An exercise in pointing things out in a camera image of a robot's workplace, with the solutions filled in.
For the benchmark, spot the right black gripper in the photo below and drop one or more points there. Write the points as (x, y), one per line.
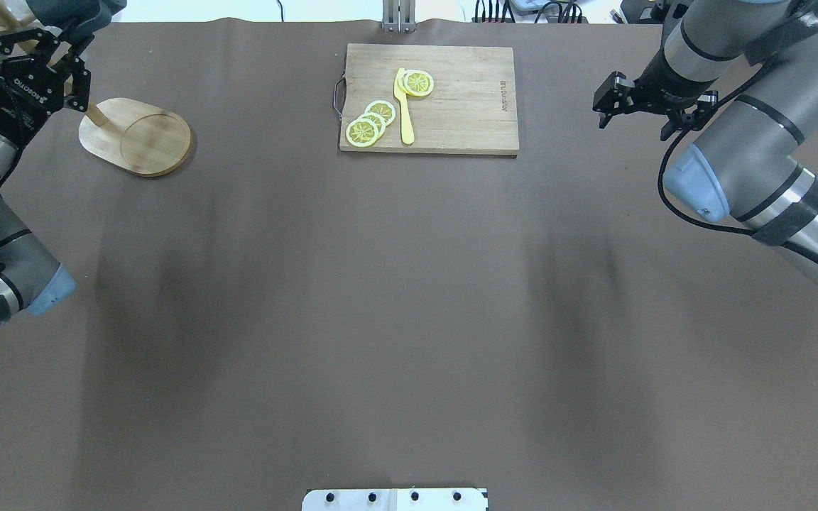
(667, 80)

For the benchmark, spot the lemon slice two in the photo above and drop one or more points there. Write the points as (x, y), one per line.
(378, 121)

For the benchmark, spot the lemon slice three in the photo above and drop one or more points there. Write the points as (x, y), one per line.
(383, 109)

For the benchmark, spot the yellow plastic knife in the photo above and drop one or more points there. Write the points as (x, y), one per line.
(407, 134)

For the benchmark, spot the aluminium frame post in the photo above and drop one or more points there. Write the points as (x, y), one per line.
(399, 16)

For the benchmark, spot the white camera pillar base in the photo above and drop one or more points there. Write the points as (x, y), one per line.
(396, 499)

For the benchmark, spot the wooden cup rack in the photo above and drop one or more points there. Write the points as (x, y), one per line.
(135, 136)

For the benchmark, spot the lemon slice five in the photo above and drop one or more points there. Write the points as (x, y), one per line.
(400, 82)

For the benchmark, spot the blue cup yellow inside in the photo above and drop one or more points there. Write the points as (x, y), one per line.
(77, 20)

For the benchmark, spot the wooden cutting board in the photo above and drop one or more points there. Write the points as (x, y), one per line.
(472, 110)

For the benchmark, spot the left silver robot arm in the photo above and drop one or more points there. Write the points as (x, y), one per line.
(32, 280)

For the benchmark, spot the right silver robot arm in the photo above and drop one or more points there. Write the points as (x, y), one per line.
(744, 76)

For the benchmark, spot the lemon slice four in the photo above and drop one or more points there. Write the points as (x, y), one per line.
(417, 83)

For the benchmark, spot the lemon slice one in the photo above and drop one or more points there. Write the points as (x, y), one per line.
(360, 134)

